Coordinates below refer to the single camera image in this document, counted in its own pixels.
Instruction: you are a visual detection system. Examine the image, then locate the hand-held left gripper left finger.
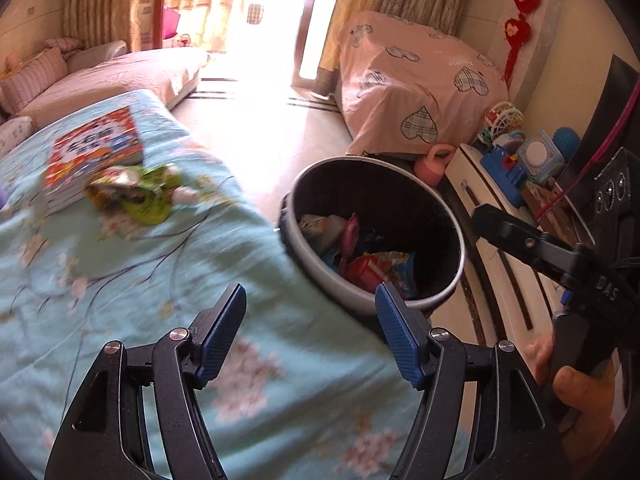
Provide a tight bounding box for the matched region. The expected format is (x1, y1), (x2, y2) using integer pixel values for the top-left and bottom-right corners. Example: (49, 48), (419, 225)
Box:
(44, 282), (247, 480)

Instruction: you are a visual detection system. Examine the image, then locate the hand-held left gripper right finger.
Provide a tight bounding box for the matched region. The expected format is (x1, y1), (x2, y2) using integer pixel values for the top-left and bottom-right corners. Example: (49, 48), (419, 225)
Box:
(374, 281), (571, 480)

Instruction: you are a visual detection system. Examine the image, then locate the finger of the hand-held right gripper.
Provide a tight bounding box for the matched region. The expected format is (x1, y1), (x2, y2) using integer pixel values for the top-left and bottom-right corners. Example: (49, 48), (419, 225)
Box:
(472, 203), (582, 288)

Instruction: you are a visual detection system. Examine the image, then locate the colourful snack bag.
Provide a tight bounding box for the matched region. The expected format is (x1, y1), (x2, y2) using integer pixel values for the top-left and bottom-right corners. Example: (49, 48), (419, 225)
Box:
(367, 250), (418, 301)

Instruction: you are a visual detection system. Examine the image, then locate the pink wrapper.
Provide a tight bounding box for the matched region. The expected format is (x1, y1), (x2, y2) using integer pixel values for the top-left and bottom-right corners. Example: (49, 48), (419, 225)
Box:
(340, 212), (361, 275)

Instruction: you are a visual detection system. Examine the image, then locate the black and white waste bin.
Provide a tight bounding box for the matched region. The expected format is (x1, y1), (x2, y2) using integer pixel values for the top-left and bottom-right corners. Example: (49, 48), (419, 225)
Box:
(277, 156), (467, 317)

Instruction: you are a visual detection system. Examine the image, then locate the green snack bag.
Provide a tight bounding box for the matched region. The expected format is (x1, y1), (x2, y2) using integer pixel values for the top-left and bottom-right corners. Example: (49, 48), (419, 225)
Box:
(87, 162), (183, 226)

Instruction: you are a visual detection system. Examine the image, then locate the person's right hand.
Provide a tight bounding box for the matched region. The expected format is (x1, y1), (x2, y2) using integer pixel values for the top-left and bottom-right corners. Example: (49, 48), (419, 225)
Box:
(527, 335), (618, 478)

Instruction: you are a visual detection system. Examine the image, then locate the wooden toy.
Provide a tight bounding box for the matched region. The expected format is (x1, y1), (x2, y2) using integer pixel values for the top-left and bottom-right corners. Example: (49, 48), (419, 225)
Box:
(520, 180), (591, 246)

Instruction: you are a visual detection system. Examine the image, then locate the white striped cabinet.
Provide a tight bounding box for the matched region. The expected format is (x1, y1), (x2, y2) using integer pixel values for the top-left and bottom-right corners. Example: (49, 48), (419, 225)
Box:
(442, 142), (571, 356)

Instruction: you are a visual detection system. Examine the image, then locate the teal floral blanket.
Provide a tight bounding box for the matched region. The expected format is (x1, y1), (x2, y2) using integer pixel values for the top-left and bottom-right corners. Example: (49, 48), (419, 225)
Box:
(0, 89), (468, 480)

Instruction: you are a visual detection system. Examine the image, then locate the light blue cube toy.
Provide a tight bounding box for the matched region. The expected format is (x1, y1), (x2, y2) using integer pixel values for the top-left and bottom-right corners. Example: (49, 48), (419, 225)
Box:
(515, 130), (566, 183)

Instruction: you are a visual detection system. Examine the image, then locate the blue spiky ball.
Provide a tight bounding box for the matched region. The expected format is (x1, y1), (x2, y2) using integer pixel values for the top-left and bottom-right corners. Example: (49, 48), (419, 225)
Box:
(559, 126), (582, 153)

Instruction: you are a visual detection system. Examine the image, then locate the pink toy kettle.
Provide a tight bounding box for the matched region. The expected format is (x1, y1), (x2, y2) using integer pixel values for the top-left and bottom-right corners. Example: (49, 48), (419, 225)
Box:
(416, 142), (456, 183)

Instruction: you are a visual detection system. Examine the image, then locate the white cage ball toy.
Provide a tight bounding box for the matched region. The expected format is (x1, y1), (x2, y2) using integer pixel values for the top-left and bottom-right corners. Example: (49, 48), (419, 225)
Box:
(485, 101), (523, 141)

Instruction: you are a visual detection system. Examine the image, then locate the pink heart-print cover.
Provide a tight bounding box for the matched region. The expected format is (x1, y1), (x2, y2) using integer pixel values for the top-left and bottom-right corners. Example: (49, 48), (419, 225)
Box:
(336, 10), (510, 157)

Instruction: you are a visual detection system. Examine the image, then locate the red illustrated book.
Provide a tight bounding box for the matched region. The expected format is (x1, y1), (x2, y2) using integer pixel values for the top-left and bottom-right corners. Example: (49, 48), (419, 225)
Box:
(42, 106), (146, 211)

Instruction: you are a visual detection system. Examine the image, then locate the pink sofa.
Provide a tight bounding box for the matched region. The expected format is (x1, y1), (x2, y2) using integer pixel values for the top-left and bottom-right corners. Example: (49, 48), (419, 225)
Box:
(0, 37), (211, 126)

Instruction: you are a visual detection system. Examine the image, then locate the patterned white pillow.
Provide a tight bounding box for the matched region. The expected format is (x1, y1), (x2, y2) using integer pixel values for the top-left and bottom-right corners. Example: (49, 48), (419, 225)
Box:
(0, 116), (36, 158)

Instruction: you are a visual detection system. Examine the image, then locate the striped pink pillow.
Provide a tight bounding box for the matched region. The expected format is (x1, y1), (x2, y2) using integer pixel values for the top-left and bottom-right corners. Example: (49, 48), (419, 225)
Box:
(2, 47), (68, 111)

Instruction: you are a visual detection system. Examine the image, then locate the small checked pillow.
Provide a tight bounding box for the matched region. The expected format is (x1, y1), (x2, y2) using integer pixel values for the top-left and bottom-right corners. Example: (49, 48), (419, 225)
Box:
(42, 36), (83, 61)

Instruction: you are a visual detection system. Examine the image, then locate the sheer yellow curtain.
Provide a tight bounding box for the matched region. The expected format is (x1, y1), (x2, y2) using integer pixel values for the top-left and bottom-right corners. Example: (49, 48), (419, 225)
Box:
(165, 0), (241, 53)

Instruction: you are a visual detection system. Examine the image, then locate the red heart wall hanging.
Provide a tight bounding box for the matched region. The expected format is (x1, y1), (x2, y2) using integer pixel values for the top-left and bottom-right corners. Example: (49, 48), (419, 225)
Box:
(502, 0), (546, 81)

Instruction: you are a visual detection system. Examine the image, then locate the brown door frame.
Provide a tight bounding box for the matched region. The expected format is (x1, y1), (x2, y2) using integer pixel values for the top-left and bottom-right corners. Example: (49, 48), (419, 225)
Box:
(292, 0), (351, 82)

